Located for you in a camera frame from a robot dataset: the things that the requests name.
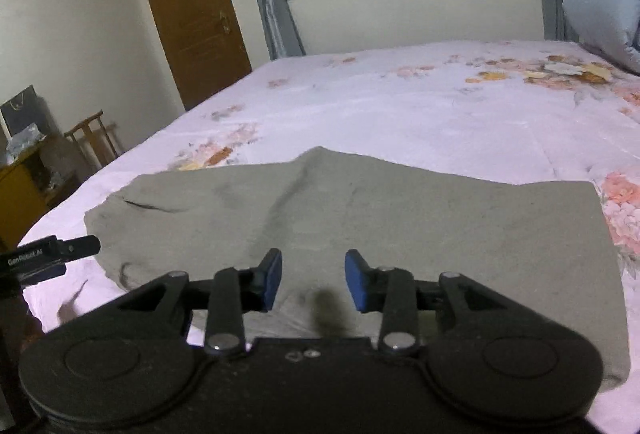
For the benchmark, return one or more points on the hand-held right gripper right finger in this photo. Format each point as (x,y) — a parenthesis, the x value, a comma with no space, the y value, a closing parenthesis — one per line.
(355,281)

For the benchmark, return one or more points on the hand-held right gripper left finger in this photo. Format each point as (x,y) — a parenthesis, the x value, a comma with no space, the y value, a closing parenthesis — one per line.
(272,281)

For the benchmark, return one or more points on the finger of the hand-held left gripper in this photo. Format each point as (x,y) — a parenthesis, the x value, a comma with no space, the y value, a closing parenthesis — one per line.
(80,247)

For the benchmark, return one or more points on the grey pants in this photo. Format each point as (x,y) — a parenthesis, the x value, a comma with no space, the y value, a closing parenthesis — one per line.
(450,224)

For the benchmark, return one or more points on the wooden cabinet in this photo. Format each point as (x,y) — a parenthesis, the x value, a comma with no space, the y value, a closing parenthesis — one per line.
(20,194)

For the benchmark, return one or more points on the wooden chair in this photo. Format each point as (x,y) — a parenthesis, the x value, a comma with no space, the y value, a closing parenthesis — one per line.
(92,134)

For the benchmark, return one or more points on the crumpled plastic bag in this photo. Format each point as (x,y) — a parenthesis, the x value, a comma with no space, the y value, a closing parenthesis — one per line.
(25,139)

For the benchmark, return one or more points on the dark gift bag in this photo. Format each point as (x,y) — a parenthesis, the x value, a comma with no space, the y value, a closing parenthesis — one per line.
(22,109)

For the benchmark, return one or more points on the bed with pink floral sheet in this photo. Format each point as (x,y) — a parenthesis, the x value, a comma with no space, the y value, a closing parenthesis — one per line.
(400,114)

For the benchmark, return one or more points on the brown wooden door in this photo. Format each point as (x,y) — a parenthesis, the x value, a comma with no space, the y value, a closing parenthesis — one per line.
(190,14)

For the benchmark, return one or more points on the rolled light blue duvet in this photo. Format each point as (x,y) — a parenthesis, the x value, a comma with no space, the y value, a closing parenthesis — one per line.
(605,14)

